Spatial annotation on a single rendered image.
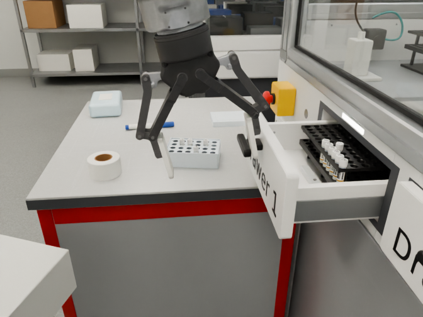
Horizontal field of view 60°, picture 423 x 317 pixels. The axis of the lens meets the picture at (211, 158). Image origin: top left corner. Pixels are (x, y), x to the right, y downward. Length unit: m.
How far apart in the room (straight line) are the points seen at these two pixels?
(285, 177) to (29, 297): 0.34
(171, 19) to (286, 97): 0.51
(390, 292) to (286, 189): 0.22
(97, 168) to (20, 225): 1.37
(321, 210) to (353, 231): 0.14
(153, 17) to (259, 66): 0.97
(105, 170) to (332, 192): 0.48
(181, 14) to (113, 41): 4.36
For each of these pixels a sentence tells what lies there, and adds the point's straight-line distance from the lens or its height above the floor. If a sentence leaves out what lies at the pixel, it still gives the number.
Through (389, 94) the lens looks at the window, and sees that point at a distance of 0.60.
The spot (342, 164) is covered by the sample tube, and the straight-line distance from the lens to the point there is 0.58.
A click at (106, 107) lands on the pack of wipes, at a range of 1.17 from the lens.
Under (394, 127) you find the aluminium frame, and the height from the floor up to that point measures 0.98.
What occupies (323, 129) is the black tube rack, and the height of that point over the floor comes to 0.90.
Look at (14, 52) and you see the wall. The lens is 5.17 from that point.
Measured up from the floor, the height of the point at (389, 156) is 0.93.
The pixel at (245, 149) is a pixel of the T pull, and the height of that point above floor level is 0.91.
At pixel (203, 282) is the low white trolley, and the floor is 0.49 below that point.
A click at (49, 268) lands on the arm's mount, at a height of 0.83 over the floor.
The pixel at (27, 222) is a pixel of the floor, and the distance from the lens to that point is 2.16.
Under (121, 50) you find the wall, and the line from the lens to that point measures 4.83.
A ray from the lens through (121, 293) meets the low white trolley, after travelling 0.97.
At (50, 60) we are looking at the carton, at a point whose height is 0.27.
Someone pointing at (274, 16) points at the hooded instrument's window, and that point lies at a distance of 1.42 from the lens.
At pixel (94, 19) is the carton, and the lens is 4.35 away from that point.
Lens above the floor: 1.16
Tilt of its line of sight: 27 degrees down
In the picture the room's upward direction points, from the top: straight up
